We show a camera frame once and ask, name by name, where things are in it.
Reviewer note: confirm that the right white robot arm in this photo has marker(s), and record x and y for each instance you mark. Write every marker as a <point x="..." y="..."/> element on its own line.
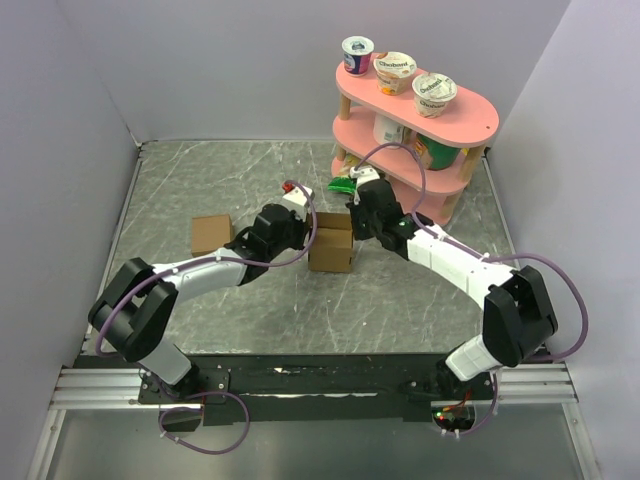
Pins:
<point x="517" y="313"/>

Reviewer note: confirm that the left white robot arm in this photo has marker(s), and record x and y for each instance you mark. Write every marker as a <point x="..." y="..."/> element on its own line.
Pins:
<point x="134" y="309"/>

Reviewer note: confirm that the green snack bag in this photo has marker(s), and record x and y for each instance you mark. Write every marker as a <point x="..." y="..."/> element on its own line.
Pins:
<point x="341" y="183"/>

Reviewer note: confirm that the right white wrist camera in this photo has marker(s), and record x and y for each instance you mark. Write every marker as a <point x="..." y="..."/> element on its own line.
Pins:
<point x="360" y="176"/>

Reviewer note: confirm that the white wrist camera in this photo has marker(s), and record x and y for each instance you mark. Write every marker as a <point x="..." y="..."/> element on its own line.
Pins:
<point x="360" y="176"/>
<point x="297" y="199"/>

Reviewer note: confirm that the green can middle shelf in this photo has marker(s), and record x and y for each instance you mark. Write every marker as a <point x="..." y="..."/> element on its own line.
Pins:
<point x="434" y="155"/>

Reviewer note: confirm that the small folded cardboard box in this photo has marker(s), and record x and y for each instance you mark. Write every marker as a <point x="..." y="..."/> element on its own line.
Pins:
<point x="209" y="233"/>

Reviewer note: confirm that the Chobani white yogurt cup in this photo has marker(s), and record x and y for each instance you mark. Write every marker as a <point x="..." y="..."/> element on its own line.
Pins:
<point x="432" y="93"/>

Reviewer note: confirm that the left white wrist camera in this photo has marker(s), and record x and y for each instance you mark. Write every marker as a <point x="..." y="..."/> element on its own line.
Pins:
<point x="297" y="199"/>

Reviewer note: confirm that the Chobani peach yogurt cup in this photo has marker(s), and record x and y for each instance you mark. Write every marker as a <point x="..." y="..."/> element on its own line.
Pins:
<point x="394" y="72"/>

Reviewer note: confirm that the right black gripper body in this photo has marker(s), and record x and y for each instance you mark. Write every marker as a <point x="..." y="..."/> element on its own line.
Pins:
<point x="364" y="226"/>

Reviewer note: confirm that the white container middle shelf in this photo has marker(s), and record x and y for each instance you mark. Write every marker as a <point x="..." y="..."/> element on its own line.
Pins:
<point x="386" y="130"/>

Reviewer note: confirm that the white blue yogurt cup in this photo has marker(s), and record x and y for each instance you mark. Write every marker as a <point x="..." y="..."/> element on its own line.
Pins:
<point x="357" y="52"/>

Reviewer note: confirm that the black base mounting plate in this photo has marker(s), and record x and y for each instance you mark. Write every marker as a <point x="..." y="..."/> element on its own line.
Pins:
<point x="232" y="388"/>

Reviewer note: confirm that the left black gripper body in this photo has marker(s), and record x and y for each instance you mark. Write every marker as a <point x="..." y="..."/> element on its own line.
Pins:
<point x="294" y="238"/>

